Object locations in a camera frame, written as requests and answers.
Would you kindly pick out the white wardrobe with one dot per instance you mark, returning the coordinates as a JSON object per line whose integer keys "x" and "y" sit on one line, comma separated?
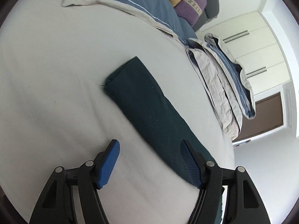
{"x": 252, "y": 43}

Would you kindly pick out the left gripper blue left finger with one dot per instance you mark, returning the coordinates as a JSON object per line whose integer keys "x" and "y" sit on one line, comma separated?
{"x": 105, "y": 162}

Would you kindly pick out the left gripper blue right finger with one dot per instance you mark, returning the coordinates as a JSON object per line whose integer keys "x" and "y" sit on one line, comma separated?
{"x": 195, "y": 167}

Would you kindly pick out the folded beige blue duvet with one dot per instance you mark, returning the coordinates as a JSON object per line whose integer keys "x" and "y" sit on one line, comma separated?
{"x": 225, "y": 82}

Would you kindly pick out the brown wooden door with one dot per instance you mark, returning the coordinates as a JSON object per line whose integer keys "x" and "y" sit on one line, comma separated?
{"x": 269, "y": 116}

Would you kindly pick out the purple patterned cushion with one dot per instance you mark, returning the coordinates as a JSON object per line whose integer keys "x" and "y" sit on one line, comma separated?
{"x": 190, "y": 10}

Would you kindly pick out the white bed sheet mattress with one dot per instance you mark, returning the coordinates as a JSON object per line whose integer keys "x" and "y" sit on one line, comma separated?
{"x": 54, "y": 112}

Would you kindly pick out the dark green knit sweater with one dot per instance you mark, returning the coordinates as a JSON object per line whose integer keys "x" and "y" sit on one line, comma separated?
{"x": 140, "y": 98}

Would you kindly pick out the blue pillow with beige border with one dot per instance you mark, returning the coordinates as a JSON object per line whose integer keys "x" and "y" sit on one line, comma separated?
{"x": 160, "y": 14}

